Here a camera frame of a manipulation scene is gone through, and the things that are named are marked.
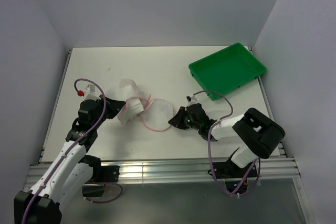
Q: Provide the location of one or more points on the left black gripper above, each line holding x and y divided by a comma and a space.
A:
114, 106

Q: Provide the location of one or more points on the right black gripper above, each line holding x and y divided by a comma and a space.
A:
177, 120

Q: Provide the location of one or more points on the white bra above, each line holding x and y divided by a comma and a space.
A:
132, 109

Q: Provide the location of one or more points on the pink-rimmed mesh laundry bag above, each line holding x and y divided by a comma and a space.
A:
157, 112

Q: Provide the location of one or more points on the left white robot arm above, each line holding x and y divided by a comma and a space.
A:
47, 199

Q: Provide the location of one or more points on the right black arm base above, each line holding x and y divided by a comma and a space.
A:
233, 180

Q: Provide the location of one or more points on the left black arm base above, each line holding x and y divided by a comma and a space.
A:
102, 174

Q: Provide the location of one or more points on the green plastic tray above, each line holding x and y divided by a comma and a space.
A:
226, 70

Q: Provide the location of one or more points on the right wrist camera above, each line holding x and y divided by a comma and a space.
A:
191, 100

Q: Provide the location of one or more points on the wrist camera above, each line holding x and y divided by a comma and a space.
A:
89, 93
191, 100

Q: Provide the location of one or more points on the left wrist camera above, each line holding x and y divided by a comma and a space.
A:
89, 93

